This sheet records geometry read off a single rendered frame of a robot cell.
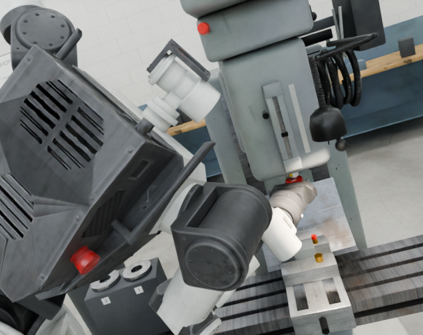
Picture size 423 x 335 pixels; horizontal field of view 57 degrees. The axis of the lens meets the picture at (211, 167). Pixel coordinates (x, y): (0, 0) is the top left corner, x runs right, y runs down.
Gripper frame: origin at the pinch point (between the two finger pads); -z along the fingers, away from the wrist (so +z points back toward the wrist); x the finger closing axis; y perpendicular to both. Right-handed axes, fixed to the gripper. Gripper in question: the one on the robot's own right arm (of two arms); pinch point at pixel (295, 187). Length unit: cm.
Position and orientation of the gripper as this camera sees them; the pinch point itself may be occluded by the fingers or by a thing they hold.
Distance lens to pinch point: 109.3
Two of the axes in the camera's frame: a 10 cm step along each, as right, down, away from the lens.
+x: -8.7, 1.4, 4.8
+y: 3.0, 9.1, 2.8
